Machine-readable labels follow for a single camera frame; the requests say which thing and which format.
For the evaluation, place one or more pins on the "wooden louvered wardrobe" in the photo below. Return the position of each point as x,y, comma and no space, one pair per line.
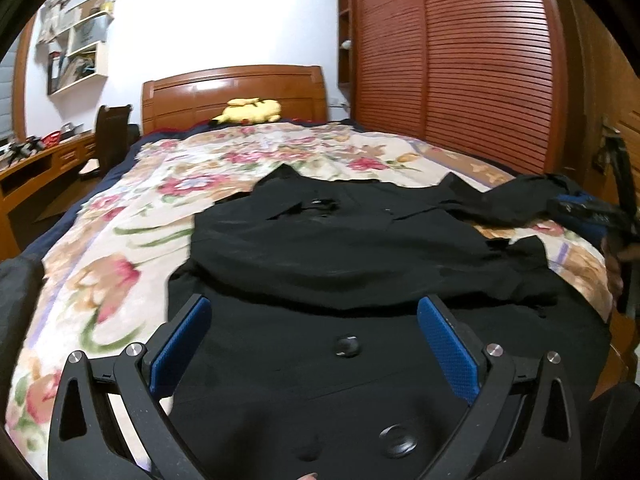
450,60

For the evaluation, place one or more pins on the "wooden desk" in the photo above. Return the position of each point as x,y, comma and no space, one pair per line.
35,165

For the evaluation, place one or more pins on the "wall socket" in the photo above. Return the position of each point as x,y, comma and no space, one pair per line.
336,105

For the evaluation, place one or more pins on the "wooden door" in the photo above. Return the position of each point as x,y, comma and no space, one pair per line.
610,75

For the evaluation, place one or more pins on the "yellow plush toy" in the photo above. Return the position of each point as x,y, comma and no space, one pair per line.
250,110

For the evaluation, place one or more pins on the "dark chair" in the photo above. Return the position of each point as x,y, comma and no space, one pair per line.
112,135

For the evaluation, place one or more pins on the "wooden bed headboard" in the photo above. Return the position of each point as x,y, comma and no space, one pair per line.
200,95

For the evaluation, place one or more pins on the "floral blanket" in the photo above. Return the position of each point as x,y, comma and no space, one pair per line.
125,240

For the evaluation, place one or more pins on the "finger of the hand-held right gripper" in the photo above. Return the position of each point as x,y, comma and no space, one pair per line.
580,212

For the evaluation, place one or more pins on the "dark cloth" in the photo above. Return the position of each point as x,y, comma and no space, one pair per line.
20,320

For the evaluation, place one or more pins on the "small white item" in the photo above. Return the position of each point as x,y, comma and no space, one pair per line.
346,45

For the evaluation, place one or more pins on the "black coat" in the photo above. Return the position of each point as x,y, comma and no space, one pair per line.
325,245

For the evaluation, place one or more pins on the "black items on desk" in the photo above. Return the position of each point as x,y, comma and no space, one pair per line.
22,149

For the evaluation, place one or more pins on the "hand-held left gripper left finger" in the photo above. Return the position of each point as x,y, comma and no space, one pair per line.
176,347

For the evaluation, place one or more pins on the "white wall shelf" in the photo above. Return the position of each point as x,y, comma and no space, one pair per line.
85,40

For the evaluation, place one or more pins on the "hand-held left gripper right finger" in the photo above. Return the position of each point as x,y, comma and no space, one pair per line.
447,347

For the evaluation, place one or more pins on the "red basket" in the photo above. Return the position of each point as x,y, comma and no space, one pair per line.
51,139

